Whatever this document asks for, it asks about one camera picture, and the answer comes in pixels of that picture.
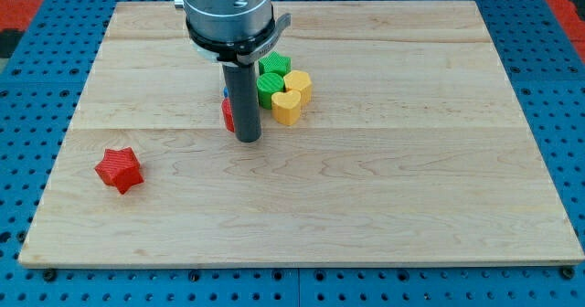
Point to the red circle block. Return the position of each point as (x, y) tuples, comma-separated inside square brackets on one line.
[(227, 115)]

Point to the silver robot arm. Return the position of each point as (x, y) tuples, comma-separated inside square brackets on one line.
[(234, 32)]

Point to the green circle block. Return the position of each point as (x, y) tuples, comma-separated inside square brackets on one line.
[(267, 85)]

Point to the yellow heart block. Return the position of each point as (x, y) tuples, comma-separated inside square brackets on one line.
[(286, 107)]

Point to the yellow hexagon block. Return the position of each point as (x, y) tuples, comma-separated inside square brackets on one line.
[(300, 81)]

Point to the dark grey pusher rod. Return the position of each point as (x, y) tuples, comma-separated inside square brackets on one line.
[(244, 102)]

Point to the green star block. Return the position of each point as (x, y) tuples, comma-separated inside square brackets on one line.
[(275, 63)]

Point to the wooden board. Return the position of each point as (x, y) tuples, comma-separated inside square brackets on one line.
[(413, 152)]

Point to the red star block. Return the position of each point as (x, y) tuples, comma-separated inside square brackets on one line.
[(119, 168)]

